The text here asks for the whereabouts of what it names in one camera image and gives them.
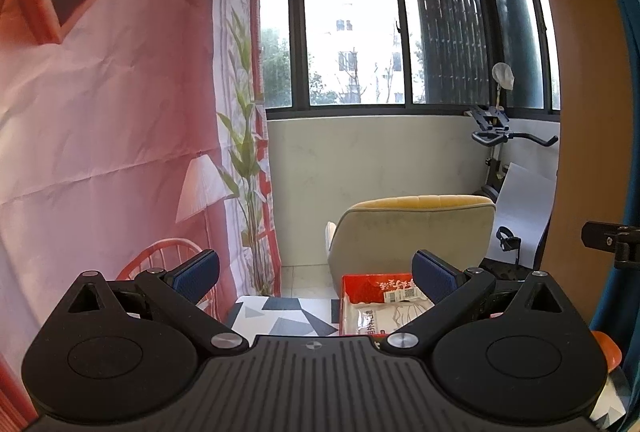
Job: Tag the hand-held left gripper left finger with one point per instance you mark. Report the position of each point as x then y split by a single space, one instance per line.
197 274

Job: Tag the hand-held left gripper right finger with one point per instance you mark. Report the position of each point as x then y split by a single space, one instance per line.
432 277

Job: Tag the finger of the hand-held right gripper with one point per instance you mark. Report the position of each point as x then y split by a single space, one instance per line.
602 237

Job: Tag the cream printed fabric bag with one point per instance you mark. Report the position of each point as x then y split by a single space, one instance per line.
380 318

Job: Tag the red cardboard box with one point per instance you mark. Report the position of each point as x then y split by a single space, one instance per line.
360 284

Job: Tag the yellow beige armchair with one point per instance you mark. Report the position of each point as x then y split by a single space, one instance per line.
400 237

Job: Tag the white board sheet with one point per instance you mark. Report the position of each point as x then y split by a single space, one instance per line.
525 202

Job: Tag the orange round object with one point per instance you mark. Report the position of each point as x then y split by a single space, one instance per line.
610 349

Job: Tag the wooden door panel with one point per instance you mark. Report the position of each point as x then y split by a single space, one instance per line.
585 111

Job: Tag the black exercise bike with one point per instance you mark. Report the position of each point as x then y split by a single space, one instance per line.
492 136

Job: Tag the white net on stick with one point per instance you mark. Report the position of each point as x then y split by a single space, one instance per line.
503 75

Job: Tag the pink printed backdrop cloth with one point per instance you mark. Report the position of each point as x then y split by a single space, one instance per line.
100 111

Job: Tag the dark framed window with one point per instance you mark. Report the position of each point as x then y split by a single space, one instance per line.
350 36

